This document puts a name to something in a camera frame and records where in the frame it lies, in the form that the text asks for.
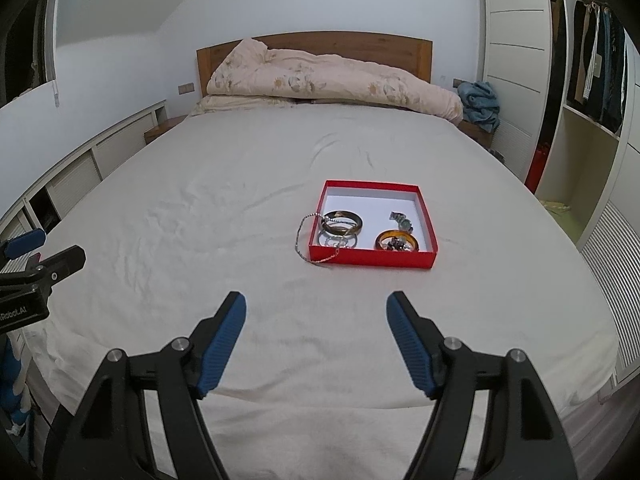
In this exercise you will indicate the open shelf with clothes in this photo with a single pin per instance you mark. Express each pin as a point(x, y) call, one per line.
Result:
point(589, 151)

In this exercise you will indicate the low white slatted cabinet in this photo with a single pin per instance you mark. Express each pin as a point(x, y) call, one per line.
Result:
point(62, 187)

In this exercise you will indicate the brown bangle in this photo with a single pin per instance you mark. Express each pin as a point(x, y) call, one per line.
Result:
point(341, 223)

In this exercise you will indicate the wooden nightstand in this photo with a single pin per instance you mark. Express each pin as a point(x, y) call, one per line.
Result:
point(476, 133)
point(162, 128)

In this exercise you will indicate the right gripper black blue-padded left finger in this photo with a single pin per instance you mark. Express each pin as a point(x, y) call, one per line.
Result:
point(109, 436)

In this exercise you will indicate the blue crumpled cloth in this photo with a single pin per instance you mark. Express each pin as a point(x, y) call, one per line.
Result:
point(480, 103)

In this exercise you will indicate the red jewelry box tray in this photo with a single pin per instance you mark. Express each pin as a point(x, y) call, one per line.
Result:
point(382, 206)

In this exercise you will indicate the red object by wardrobe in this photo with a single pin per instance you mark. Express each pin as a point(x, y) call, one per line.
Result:
point(536, 168)

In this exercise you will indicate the wooden headboard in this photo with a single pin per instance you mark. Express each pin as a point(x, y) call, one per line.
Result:
point(413, 55)

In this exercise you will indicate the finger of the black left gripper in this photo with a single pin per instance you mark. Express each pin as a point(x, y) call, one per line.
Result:
point(51, 271)

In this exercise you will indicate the amber orange bangle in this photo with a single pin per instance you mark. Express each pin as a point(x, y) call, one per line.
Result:
point(396, 241)

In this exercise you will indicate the silver bangle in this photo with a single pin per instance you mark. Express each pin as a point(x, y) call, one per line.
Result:
point(327, 239)

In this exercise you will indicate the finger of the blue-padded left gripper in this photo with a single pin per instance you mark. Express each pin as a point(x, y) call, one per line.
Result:
point(23, 244)

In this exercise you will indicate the wooden right nightstand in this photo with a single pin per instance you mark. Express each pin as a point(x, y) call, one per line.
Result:
point(476, 133)

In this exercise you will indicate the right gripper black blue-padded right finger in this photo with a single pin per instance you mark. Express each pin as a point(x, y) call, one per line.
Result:
point(523, 437)

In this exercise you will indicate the white wardrobe cabinet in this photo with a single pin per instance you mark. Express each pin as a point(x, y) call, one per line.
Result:
point(517, 65)

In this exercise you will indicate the wooden left nightstand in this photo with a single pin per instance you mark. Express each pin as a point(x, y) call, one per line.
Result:
point(162, 128)

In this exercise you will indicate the beige floral duvet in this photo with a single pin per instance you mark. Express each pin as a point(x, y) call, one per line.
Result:
point(253, 71)

